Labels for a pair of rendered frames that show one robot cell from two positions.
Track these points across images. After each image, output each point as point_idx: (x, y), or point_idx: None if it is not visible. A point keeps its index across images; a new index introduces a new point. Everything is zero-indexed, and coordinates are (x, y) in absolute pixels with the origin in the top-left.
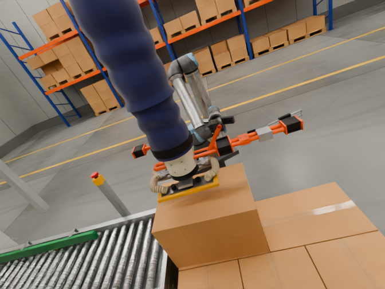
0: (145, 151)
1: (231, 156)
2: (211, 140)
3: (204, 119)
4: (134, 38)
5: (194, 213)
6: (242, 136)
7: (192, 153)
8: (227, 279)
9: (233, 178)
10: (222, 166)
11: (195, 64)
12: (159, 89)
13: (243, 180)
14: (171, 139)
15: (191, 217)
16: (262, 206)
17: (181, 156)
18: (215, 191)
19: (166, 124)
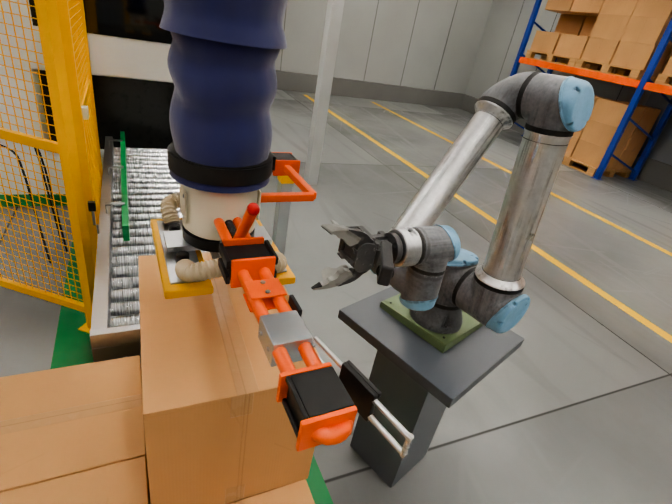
0: (280, 169)
1: (428, 390)
2: (478, 333)
3: (480, 266)
4: None
5: (167, 305)
6: (267, 286)
7: (221, 212)
8: (104, 438)
9: (266, 362)
10: (418, 387)
11: (560, 118)
12: (189, 5)
13: (254, 383)
14: (174, 130)
15: (158, 301)
16: (290, 503)
17: (188, 187)
18: (223, 331)
19: (180, 94)
